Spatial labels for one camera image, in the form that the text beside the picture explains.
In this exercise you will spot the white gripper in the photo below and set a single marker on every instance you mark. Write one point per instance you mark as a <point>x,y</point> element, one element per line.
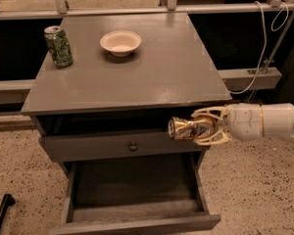
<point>244,121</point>

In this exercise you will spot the crushed orange soda can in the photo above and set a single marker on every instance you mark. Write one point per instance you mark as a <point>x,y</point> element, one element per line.
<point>199,127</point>

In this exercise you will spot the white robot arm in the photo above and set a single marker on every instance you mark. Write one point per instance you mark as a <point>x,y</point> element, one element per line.
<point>277,121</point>

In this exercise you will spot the round dark drawer knob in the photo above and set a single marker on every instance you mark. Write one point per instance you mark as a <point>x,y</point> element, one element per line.
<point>132,147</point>

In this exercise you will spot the open grey lower drawer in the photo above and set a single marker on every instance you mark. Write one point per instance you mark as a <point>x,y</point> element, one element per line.
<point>152,195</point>

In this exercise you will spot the grey wooden drawer cabinet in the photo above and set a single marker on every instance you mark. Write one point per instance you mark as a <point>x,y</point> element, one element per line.
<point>104,120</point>

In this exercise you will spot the closed grey middle drawer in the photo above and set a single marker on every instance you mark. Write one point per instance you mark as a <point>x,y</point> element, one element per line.
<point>109,145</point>

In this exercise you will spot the green soda can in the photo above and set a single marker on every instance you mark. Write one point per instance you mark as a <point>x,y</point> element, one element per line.
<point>58,46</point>

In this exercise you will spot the diagonal metal pole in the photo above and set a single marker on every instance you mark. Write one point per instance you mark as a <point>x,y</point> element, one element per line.
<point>263,64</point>

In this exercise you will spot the white paper bowl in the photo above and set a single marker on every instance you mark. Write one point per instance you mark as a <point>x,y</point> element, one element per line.
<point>120,43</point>

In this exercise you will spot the black bar on floor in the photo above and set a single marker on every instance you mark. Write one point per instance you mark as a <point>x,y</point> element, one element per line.
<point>7,201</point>

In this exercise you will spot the grey metal railing frame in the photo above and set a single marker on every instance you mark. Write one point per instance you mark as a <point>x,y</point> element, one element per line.
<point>121,10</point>

